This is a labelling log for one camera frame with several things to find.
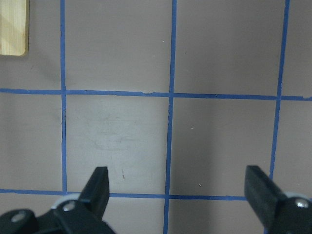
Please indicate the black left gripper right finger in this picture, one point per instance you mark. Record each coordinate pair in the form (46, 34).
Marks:
(279, 212)

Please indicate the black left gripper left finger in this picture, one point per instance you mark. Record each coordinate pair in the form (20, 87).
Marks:
(80, 214)

